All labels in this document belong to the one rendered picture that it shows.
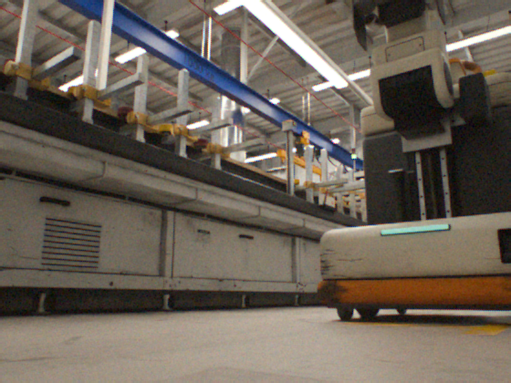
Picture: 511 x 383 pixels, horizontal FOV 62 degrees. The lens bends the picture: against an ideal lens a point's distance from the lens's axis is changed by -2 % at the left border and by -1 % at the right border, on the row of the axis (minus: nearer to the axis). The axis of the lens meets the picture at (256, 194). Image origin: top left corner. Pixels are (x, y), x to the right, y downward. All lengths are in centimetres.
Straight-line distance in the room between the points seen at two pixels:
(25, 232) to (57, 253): 15
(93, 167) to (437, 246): 123
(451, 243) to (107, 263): 140
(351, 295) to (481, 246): 37
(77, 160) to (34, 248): 38
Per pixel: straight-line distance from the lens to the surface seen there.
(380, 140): 171
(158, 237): 220
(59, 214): 190
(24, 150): 162
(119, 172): 181
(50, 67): 157
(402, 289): 125
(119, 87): 169
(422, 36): 152
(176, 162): 196
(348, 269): 131
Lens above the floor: 7
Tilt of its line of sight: 13 degrees up
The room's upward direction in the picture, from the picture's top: straight up
